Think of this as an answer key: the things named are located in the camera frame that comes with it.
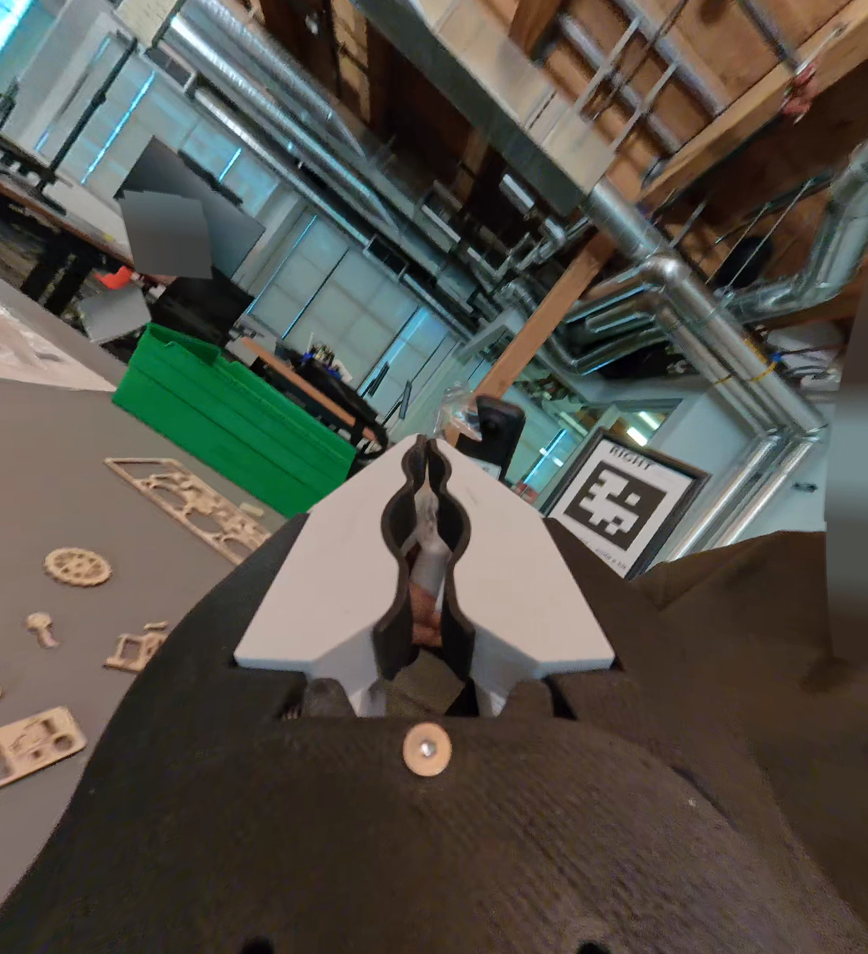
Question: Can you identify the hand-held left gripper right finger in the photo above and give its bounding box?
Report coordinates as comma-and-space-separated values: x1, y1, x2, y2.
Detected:
428, 437, 618, 713

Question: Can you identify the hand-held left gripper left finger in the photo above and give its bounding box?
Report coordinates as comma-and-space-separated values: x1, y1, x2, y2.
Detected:
233, 434, 429, 715

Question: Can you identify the small clear plastic bag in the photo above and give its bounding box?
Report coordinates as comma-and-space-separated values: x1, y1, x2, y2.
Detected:
441, 382, 481, 435

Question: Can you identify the wooden wheel piece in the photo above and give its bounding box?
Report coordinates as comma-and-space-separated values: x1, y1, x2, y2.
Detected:
44, 547, 113, 588

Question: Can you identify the grey desk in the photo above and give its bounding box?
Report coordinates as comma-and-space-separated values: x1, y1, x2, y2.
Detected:
0, 249, 293, 940

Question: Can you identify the person's right hand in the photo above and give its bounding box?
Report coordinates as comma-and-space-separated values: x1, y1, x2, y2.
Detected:
411, 589, 448, 643

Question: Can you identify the wooden grid piece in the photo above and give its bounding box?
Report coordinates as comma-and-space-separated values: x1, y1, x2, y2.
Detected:
103, 621, 171, 674

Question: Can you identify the green plastic bin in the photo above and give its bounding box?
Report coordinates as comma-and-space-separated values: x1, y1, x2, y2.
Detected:
112, 322, 390, 515

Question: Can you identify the wooden plate piece with holes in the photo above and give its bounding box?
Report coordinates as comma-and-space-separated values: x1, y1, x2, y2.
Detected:
0, 706, 89, 796

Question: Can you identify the wooden puzzle frame sheet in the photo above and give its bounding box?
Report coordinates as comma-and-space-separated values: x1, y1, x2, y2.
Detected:
103, 456, 272, 565

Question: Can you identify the wooden post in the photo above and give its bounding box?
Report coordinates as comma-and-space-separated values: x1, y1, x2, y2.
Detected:
441, 231, 621, 448

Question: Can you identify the silver ventilation duct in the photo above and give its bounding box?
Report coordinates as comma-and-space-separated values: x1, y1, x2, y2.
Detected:
165, 0, 868, 553

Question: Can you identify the black wall screen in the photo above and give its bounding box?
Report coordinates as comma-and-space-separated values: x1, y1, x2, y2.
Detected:
115, 136, 267, 280

